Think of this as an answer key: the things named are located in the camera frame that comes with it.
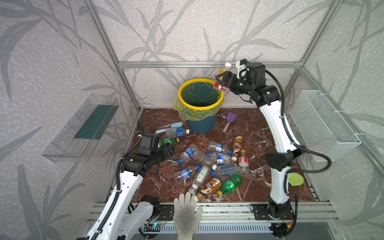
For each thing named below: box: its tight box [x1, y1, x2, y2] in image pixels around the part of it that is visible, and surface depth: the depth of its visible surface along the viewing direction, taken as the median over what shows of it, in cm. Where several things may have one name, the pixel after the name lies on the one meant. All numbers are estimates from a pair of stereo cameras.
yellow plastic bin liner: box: [172, 97, 225, 122], surface depth 86 cm
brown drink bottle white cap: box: [231, 136, 244, 162], surface depth 95 cm
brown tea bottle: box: [193, 178, 222, 203], surface depth 79 cm
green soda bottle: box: [217, 173, 244, 197], surface depth 80 cm
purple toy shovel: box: [222, 112, 238, 133], surface depth 116 cm
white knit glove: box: [174, 192, 203, 240], surface depth 74 cm
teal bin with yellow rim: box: [178, 78, 225, 134], surface depth 98 cm
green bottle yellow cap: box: [159, 137, 180, 147], surface depth 101 cm
